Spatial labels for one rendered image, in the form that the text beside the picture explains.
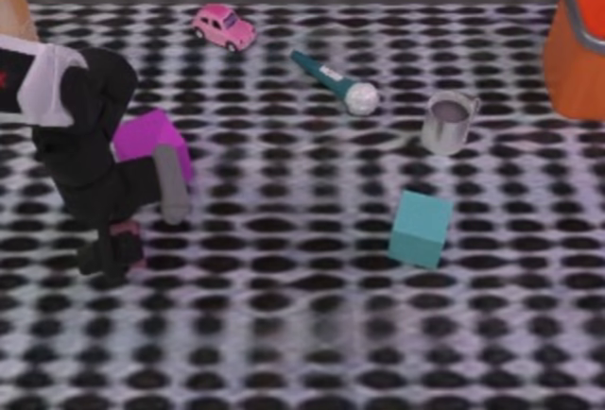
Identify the blurry dark red object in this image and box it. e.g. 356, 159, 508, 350
111, 219, 143, 240

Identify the grey metal mug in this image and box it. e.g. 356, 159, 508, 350
422, 91, 482, 156

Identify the pink toy car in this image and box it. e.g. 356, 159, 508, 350
191, 3, 258, 54

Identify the magenta cube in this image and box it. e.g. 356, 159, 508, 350
112, 108, 196, 185

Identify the orange bin with grey rim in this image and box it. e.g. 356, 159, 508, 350
542, 0, 605, 122

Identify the beige paper cup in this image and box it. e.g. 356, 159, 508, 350
0, 0, 40, 43

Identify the teal microphone with silver head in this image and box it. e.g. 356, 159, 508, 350
289, 49, 381, 117

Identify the teal cube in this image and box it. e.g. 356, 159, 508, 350
388, 189, 455, 270

